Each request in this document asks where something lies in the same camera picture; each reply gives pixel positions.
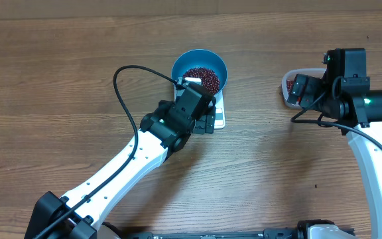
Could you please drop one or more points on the clear plastic container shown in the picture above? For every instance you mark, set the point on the clear plastic container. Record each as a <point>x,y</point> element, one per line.
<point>290,75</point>

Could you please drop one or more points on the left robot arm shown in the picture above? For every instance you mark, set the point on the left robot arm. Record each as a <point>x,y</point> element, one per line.
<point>81,212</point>

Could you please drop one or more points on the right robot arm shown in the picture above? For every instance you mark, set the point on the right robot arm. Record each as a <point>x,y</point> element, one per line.
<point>340,96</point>

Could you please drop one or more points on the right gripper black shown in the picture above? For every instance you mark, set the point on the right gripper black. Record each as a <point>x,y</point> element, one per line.
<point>311,93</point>

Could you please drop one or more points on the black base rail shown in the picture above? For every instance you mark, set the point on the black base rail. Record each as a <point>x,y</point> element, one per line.
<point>304,229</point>

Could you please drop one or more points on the blue bowl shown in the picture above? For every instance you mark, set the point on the blue bowl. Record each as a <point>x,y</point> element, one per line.
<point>201,58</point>

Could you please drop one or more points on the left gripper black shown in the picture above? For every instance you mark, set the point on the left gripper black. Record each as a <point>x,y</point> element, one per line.
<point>207,123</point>

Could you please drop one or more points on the red beans in bowl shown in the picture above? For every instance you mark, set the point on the red beans in bowl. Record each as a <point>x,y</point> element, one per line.
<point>207,76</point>

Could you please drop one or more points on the white kitchen scale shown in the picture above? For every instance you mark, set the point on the white kitchen scale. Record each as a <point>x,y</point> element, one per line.
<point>219,122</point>

